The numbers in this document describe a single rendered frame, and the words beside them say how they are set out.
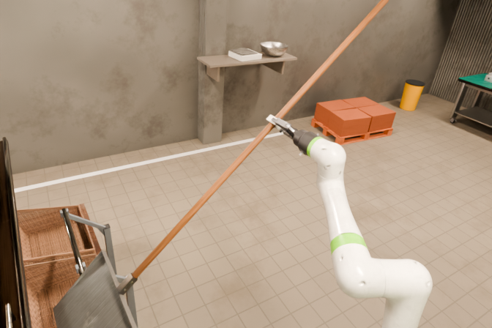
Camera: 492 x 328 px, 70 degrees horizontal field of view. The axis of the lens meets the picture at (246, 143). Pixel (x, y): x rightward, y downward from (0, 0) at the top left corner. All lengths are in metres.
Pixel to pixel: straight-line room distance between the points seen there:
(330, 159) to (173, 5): 3.78
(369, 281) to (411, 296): 0.13
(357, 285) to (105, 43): 4.08
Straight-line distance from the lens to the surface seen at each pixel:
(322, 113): 6.09
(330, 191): 1.36
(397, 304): 1.24
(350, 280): 1.13
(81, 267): 2.03
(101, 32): 4.63
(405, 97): 7.89
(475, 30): 8.88
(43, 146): 5.03
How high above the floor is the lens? 2.62
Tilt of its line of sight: 29 degrees down
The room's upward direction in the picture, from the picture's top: 5 degrees clockwise
